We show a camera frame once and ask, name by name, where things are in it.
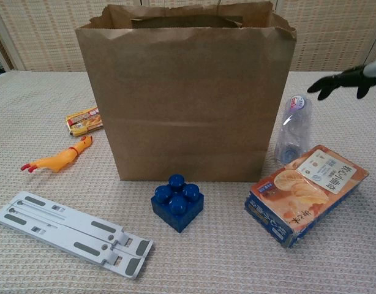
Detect orange cracker box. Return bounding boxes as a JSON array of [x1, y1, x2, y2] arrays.
[[244, 145, 370, 249]]

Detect beige woven tablecloth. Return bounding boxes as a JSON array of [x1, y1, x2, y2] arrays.
[[0, 70, 376, 294]]

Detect yellow curry sauce box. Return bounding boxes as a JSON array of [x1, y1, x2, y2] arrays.
[[65, 106, 105, 137]]

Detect brown paper bag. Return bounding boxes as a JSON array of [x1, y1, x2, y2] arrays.
[[75, 1, 298, 184]]

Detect white folding laptop stand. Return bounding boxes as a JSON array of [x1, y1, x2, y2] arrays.
[[0, 191, 154, 280]]

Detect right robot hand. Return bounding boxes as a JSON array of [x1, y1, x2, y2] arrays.
[[307, 56, 376, 100]]

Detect woven folding screen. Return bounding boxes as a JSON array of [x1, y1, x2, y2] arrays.
[[0, 0, 376, 74]]

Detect clear plastic water bottle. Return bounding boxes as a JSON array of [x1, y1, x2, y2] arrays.
[[273, 94, 312, 163]]

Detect blue building block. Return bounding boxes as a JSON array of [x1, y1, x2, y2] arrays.
[[150, 174, 205, 234]]

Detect yellow rubber chicken toy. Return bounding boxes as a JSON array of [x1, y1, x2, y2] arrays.
[[21, 135, 94, 174]]

